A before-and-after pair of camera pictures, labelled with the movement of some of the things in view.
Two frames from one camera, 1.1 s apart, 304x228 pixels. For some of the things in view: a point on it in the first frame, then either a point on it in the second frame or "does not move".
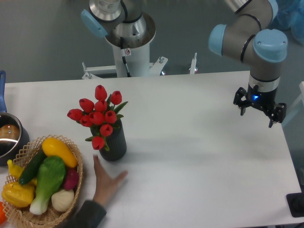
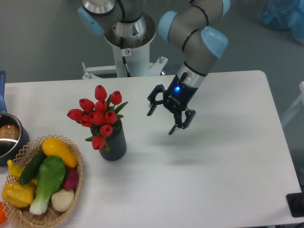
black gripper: (266, 100) → (176, 99)
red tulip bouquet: (101, 115) does not move
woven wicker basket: (50, 218) does not move
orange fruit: (3, 217) does not move
